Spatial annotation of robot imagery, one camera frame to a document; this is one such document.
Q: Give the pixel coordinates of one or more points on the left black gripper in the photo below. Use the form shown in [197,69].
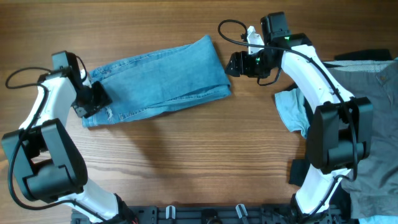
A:
[102,98]

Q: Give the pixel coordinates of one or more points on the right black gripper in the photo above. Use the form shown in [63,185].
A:
[240,61]

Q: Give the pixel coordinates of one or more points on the light blue denim jeans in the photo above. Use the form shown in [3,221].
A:
[166,80]

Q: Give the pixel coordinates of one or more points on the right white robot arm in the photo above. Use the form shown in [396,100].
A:
[340,132]

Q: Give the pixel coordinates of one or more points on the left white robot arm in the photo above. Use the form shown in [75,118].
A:
[46,168]

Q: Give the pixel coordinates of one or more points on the light blue shirt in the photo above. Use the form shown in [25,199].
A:
[294,110]

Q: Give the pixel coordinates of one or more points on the grey garment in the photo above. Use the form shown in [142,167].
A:
[374,192]

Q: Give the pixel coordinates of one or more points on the left white rail clip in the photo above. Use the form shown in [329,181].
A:
[170,212]

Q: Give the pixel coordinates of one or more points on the white rail clip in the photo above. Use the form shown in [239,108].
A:
[241,211]
[170,212]

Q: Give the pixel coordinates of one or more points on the right white rail clip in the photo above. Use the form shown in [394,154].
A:
[241,211]

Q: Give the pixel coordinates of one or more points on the black mounting rail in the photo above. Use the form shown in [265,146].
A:
[265,214]

